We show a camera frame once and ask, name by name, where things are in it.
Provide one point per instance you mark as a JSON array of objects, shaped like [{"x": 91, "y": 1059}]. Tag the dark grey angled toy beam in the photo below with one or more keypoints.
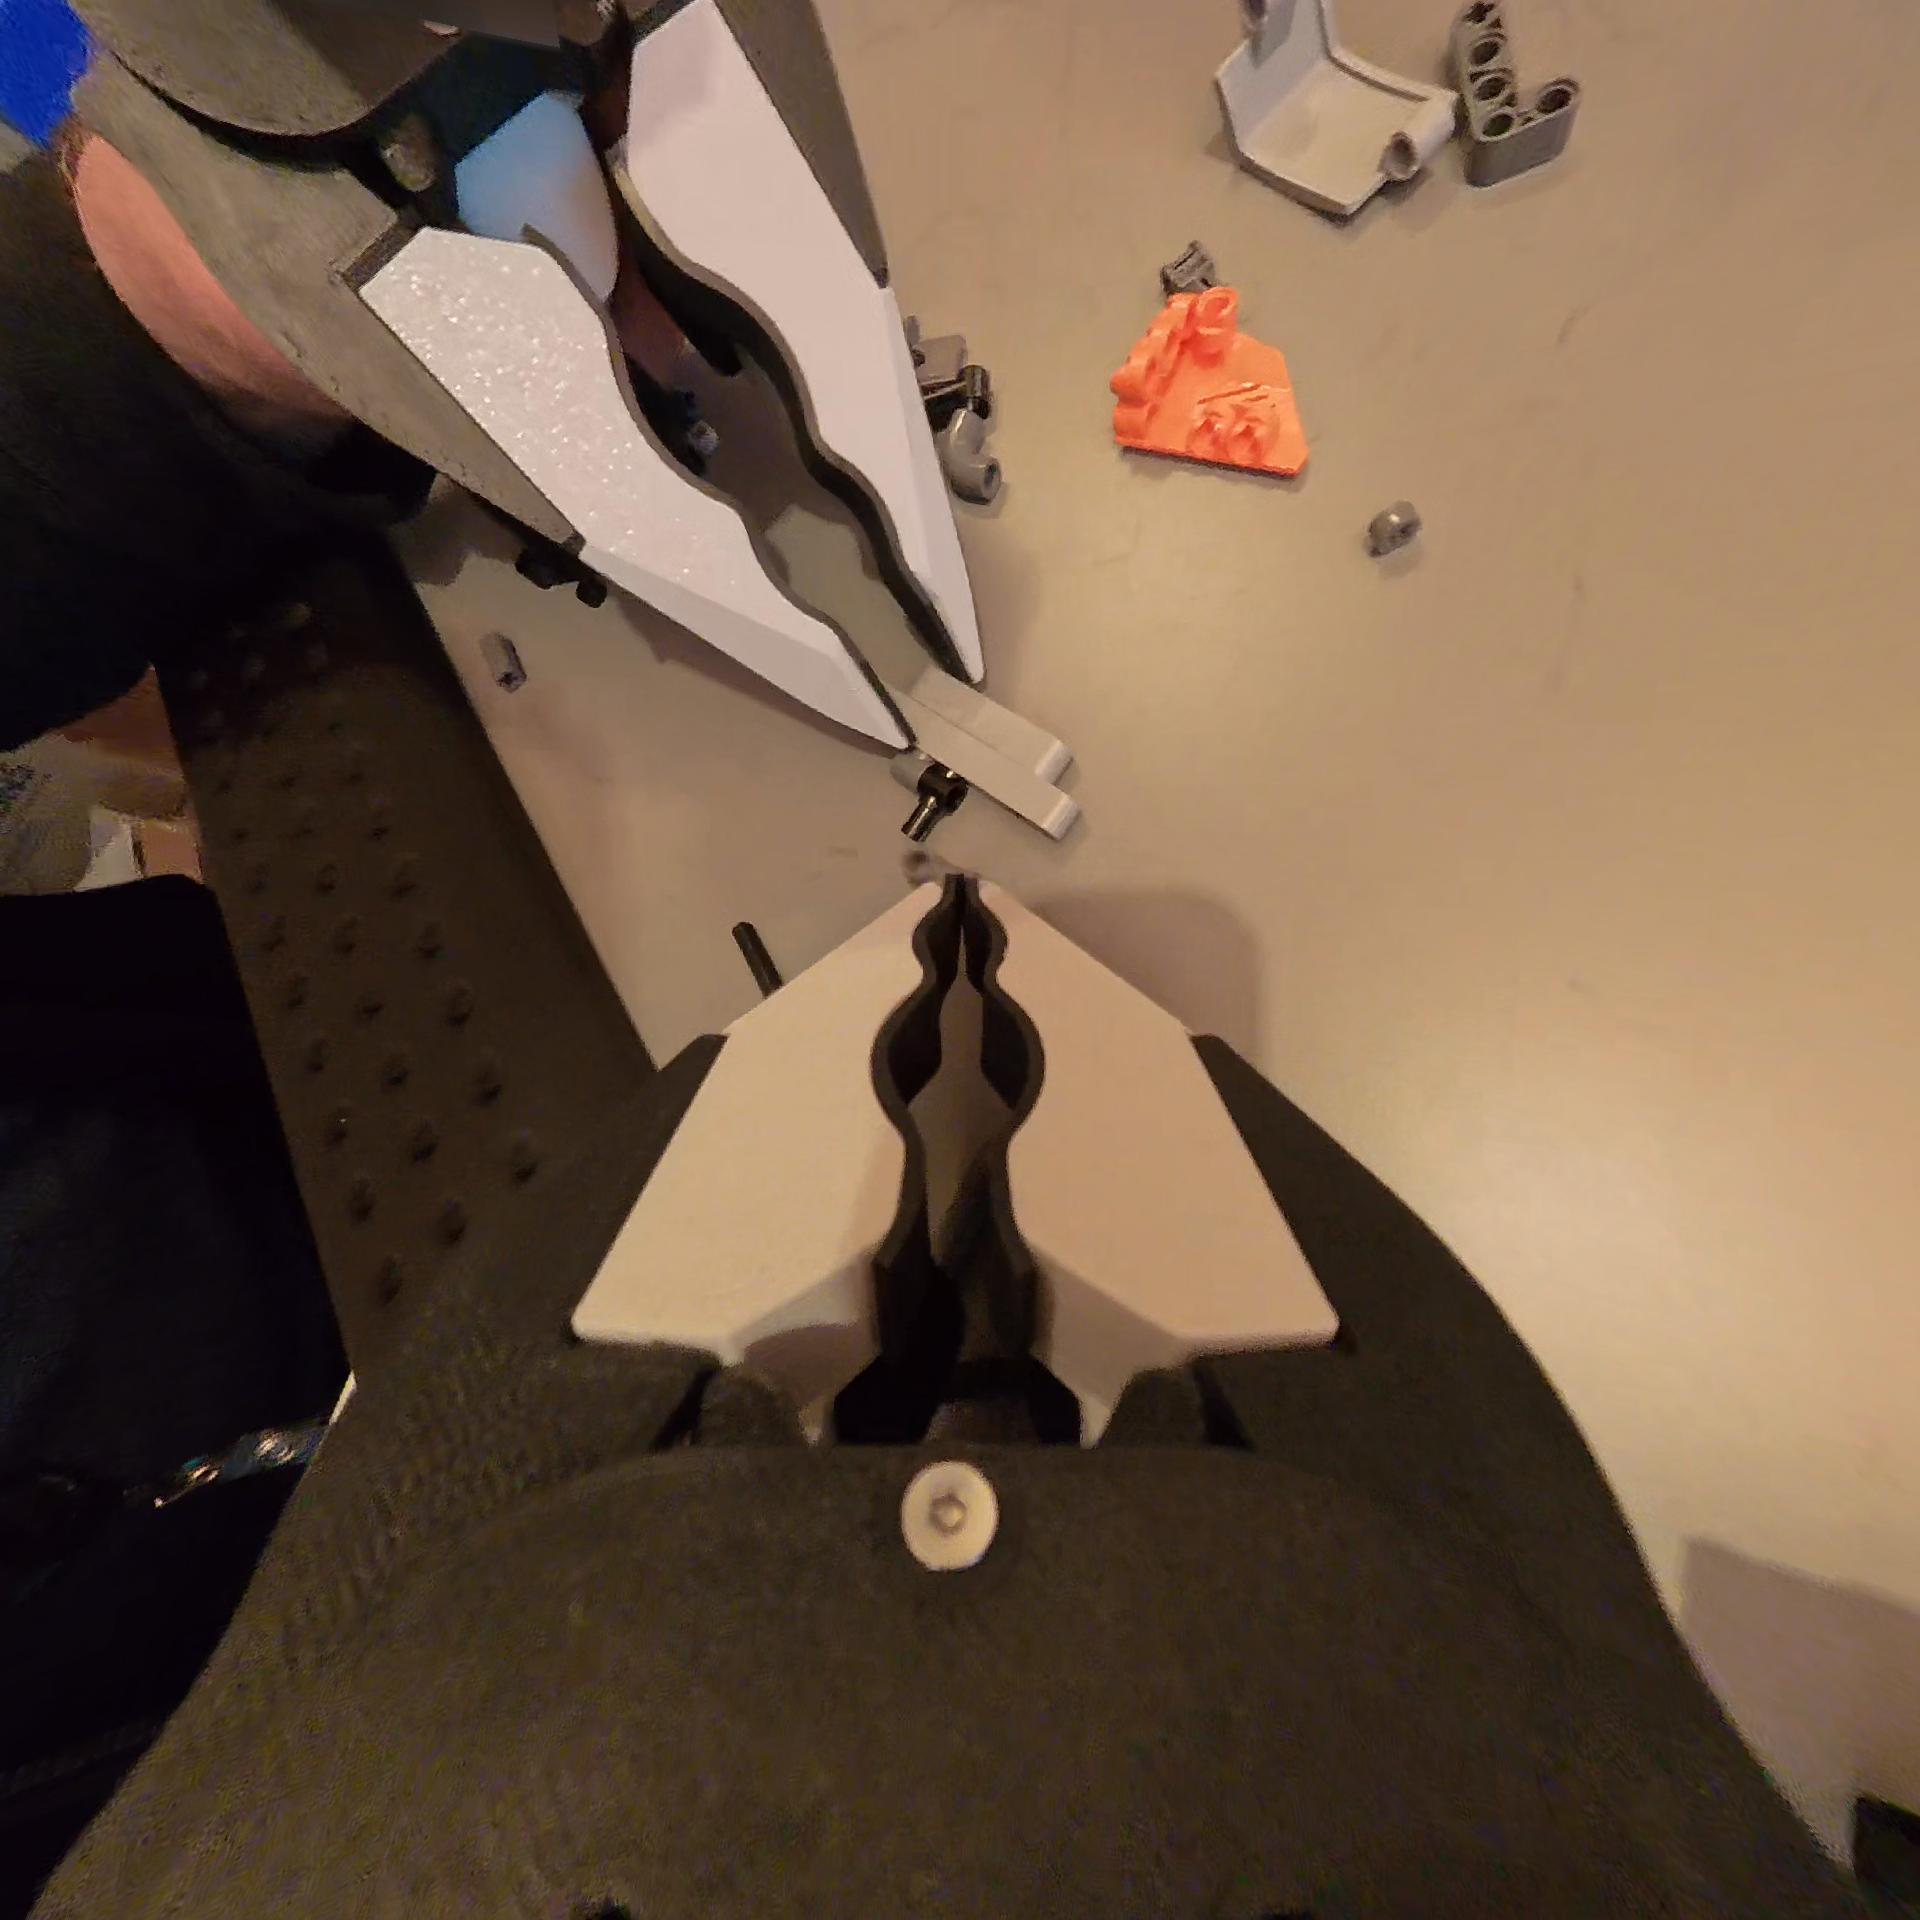
[{"x": 1501, "y": 135}]

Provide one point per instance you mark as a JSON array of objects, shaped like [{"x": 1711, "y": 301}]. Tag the person's left forearm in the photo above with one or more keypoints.
[{"x": 121, "y": 525}]

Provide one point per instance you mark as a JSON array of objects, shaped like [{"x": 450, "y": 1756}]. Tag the black toy clip connector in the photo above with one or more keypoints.
[{"x": 967, "y": 394}]

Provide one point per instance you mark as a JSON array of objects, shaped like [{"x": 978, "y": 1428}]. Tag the long black toy axle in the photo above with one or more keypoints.
[{"x": 758, "y": 962}]

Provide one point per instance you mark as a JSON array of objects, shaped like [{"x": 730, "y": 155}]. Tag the person's left hand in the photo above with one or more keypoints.
[{"x": 166, "y": 285}]

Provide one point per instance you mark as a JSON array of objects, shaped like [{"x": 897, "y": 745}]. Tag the short black toy pin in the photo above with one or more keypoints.
[{"x": 933, "y": 796}]

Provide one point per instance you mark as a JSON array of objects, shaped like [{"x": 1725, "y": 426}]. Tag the small grey toy bush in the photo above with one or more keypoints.
[{"x": 1394, "y": 530}]

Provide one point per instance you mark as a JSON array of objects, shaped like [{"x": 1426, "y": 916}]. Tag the light grey curved toy panel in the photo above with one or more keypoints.
[{"x": 1319, "y": 119}]

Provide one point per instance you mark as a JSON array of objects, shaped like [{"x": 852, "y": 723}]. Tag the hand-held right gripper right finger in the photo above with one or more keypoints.
[{"x": 1185, "y": 1201}]

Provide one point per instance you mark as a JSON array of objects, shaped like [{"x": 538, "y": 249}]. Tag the grey toy elbow pipe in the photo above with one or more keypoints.
[{"x": 972, "y": 458}]

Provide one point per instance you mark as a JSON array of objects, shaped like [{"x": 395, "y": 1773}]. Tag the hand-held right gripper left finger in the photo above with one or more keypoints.
[{"x": 721, "y": 1201}]

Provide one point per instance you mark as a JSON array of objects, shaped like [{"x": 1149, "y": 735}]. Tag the light grey double toy beam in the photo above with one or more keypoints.
[{"x": 1004, "y": 751}]

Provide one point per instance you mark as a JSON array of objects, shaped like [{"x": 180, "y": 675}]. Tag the small grey pin connector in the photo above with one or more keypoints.
[{"x": 911, "y": 772}]

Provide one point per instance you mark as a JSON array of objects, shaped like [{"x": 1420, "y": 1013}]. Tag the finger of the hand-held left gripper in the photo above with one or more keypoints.
[
  {"x": 780, "y": 271},
  {"x": 541, "y": 389}
]

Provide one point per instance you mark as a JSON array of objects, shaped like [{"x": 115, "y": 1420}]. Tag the orange toy wedge panel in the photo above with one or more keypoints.
[{"x": 1214, "y": 422}]

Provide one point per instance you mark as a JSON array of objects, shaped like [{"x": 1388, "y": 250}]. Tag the grey toy sleeve tube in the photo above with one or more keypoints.
[{"x": 503, "y": 665}]

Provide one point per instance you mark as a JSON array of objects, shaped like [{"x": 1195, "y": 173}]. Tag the dark grey small toy connector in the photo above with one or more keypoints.
[{"x": 1190, "y": 271}]

